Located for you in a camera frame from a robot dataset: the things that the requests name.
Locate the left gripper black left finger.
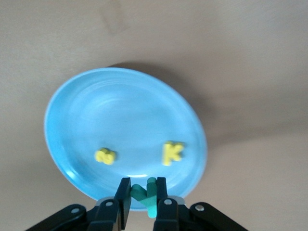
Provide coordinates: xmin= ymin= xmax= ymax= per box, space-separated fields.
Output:
xmin=24 ymin=177 xmax=132 ymax=231

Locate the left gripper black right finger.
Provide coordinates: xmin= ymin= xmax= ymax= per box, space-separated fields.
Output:
xmin=154 ymin=177 xmax=248 ymax=231

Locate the teal foam letter Y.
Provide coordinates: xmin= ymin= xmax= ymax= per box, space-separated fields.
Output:
xmin=131 ymin=177 xmax=158 ymax=218

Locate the yellow foam digit 2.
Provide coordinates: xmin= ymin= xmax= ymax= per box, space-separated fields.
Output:
xmin=95 ymin=147 xmax=117 ymax=166

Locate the yellow foam letter K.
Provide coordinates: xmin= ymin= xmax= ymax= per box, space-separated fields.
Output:
xmin=162 ymin=141 xmax=186 ymax=167

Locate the blue plate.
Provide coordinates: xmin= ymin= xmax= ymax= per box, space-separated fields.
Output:
xmin=44 ymin=67 xmax=208 ymax=212

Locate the brown table cover cloth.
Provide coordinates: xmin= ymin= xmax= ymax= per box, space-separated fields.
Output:
xmin=0 ymin=0 xmax=308 ymax=231

